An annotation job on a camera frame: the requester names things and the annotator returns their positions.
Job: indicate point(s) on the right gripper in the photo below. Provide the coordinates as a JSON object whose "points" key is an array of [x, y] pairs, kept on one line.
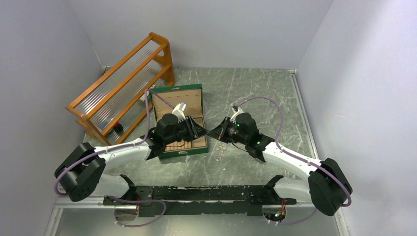
{"points": [[219, 132]]}

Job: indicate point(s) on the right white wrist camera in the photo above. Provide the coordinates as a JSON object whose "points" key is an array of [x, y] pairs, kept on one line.
{"points": [[237, 110]]}

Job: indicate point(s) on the gold earring piece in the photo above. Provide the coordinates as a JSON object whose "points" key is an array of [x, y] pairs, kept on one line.
{"points": [[220, 158]]}

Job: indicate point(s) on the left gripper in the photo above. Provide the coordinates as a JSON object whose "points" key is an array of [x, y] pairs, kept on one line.
{"points": [[195, 130]]}

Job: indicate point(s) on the orange wooden rack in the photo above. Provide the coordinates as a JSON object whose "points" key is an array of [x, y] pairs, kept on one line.
{"points": [[110, 109]]}

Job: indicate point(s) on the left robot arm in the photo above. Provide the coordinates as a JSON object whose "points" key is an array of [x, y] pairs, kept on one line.
{"points": [[82, 173]]}

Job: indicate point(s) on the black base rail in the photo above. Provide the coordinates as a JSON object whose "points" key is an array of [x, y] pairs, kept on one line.
{"points": [[195, 200]]}

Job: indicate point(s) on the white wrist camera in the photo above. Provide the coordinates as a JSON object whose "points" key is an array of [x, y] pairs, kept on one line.
{"points": [[237, 110], [178, 111]]}

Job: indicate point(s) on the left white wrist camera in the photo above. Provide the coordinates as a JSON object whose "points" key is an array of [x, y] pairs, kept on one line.
{"points": [[178, 111]]}

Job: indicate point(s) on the green jewelry box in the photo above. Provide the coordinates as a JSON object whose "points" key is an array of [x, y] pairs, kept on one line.
{"points": [[192, 96]]}

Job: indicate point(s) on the gold earring cluster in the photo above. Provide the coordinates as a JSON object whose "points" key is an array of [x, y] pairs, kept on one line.
{"points": [[222, 148]]}

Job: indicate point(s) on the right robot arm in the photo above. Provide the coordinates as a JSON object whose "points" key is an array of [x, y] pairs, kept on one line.
{"points": [[320, 182]]}

